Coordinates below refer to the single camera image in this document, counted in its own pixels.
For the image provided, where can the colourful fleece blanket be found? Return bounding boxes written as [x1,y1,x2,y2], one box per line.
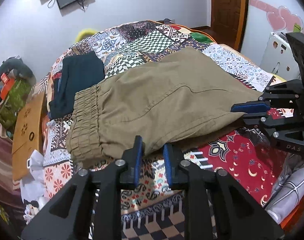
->
[170,24,216,44]

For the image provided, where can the striped maroon curtain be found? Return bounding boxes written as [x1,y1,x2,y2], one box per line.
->
[0,124,23,209]

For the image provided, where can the pink heart wall sticker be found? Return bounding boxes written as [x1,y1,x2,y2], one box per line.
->
[249,0,304,34]

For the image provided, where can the patchwork patterned bedsheet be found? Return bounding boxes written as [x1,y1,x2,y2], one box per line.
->
[35,21,292,239]

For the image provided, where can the orange box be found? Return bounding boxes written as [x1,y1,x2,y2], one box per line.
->
[0,73,15,100]

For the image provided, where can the brown cardboard box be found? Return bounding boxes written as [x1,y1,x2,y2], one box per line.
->
[12,92,45,181]

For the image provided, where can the yellow round pillow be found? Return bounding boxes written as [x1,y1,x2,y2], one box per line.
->
[75,28,98,43]

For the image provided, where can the brown wooden door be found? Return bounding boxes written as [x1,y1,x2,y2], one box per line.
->
[211,0,249,51]

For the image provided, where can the dark navy folded garment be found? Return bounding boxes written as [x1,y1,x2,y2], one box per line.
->
[49,51,105,120]

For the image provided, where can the white plastic chair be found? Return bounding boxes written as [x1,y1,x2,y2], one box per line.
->
[260,32,301,81]

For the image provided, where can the green patterned bag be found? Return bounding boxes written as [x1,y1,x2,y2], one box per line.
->
[0,79,31,130]

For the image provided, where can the grey striped cloth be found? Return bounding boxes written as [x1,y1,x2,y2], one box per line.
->
[264,154,304,224]

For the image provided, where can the khaki cargo pants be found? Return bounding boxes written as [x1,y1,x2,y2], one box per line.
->
[66,47,260,162]

